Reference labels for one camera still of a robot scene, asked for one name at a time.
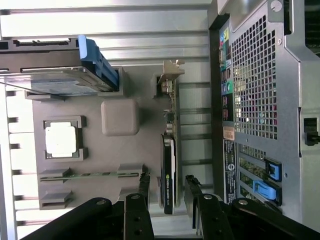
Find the blue slot clip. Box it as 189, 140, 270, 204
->
263, 157, 284, 182
252, 180, 283, 205

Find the green RAM stick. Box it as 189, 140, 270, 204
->
39, 171, 140, 182

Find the grey parts rack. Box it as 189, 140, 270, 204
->
24, 65, 186, 217

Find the silver CPU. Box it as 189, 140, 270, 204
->
45, 121, 77, 159

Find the open grey PC case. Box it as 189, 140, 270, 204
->
208, 0, 320, 240

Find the hard disk with blue rails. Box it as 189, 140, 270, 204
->
0, 34, 120, 92

